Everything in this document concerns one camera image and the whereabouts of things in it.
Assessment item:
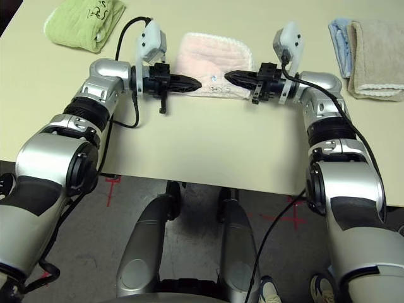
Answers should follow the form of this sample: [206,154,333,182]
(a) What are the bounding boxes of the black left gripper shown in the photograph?
[143,62,202,114]

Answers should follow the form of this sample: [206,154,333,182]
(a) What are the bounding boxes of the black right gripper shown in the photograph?
[223,62,287,104]

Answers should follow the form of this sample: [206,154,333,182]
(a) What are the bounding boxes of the pink terry towel duck embroidery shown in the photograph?
[174,32,256,100]

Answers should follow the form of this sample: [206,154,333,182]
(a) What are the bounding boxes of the light blue folded towel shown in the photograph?
[328,18,353,79]

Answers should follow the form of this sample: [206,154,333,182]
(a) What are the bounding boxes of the green folded towel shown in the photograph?
[43,0,127,54]

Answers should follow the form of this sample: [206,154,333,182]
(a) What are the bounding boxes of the beige folded towel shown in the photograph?
[346,20,404,102]

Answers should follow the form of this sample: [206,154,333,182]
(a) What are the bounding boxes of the grey white sneaker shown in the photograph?
[310,273,336,303]
[260,275,282,303]

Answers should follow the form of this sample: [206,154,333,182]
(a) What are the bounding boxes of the grey robot pelvis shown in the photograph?
[104,292,253,303]

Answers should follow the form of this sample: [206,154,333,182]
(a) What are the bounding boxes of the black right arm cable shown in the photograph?
[246,55,389,303]

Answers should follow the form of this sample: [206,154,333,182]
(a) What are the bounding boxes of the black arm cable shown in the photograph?
[246,55,389,303]
[23,16,155,293]

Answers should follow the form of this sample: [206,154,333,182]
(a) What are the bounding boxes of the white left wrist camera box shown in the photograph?
[134,18,168,95]

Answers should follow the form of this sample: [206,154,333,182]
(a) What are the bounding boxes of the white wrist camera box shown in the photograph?
[134,18,168,95]
[271,21,306,105]

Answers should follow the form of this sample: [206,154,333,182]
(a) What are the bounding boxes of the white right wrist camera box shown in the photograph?
[271,21,306,105]

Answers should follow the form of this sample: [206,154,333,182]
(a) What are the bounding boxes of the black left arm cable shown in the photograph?
[23,16,155,293]

